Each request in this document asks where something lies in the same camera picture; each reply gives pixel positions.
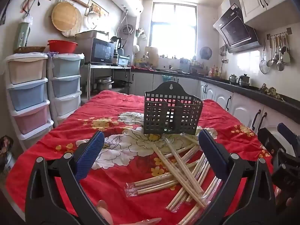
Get round bamboo tray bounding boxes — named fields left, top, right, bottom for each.
left=52, top=1, right=79, bottom=32

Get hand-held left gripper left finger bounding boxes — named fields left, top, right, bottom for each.
left=25, top=130, right=105, bottom=225

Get white upper cabinets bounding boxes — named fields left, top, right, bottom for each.
left=220, top=0, right=296, bottom=26

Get round woven mat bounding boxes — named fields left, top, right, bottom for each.
left=61, top=7, right=83, bottom=38

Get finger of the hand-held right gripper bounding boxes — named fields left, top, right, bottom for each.
left=257, top=127, right=284, bottom=160
left=277, top=122, right=300, bottom=156

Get red floral blanket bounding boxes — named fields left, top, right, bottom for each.
left=5, top=90, right=279, bottom=225

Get hanging steel spatula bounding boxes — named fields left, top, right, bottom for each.
left=282, top=35, right=291, bottom=64

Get brown wicker basket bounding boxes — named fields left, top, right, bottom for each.
left=14, top=46, right=46, bottom=54

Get black microwave oven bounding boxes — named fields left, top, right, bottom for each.
left=90, top=37, right=115, bottom=65

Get green hanging bag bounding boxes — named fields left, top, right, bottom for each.
left=15, top=15, right=31, bottom=50

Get hanging red and black cords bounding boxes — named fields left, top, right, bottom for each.
left=21, top=0, right=41, bottom=14

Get pile of wooden chopsticks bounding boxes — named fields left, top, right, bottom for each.
left=124, top=131, right=225, bottom=225

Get black kitchen countertop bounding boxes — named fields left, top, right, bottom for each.
left=131, top=67, right=300, bottom=118

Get metal shelf rack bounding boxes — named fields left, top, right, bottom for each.
left=85, top=63, right=132, bottom=99

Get small fruit wall poster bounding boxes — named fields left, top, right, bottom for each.
left=88, top=0, right=109, bottom=18

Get grey-blue plastic drawer tower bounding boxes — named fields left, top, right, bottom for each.
left=48, top=53, right=85, bottom=122

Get condiment bottles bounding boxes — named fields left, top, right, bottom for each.
left=208, top=64, right=222, bottom=77

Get wooden cutting board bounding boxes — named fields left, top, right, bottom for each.
left=145, top=46, right=158, bottom=67

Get kitchen window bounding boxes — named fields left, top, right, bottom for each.
left=150, top=2, right=197, bottom=58

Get stacked steel pots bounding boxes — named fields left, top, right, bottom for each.
left=95, top=76, right=114, bottom=92

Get black plastic utensil basket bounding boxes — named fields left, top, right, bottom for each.
left=143, top=81, right=204, bottom=136

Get grey storage box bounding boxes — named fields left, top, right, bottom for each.
left=75, top=30, right=109, bottom=40

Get red plastic basin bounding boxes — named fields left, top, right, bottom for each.
left=47, top=40, right=78, bottom=54

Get black range hood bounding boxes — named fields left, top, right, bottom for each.
left=213, top=0, right=262, bottom=53

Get utensil hanging rail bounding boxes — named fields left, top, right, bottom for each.
left=267, top=28, right=292, bottom=39

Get small round wall fan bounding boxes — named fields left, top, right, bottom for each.
left=200, top=46, right=212, bottom=59

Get white lower cabinets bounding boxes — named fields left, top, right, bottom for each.
left=130, top=71, right=300, bottom=141

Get white cabinets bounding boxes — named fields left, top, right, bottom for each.
left=130, top=71, right=300, bottom=141
left=220, top=0, right=296, bottom=26

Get person's right hand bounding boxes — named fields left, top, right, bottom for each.
left=286, top=197, right=294, bottom=214

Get plastic drawer towers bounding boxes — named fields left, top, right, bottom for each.
left=5, top=53, right=55, bottom=146

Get large steel kettle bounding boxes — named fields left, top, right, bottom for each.
left=238, top=74, right=251, bottom=86

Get white hanging dish cover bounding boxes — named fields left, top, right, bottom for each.
left=85, top=10, right=100, bottom=29

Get person's left hand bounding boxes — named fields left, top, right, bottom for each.
left=97, top=200, right=162, bottom=225

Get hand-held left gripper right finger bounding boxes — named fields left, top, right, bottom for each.
left=198, top=129, right=277, bottom=225

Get hanging steel ladle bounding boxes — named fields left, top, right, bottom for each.
left=267, top=36, right=275, bottom=67

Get black blender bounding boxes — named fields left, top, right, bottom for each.
left=111, top=36, right=122, bottom=65

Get dried plants bunch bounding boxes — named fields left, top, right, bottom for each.
left=259, top=83, right=285, bottom=101

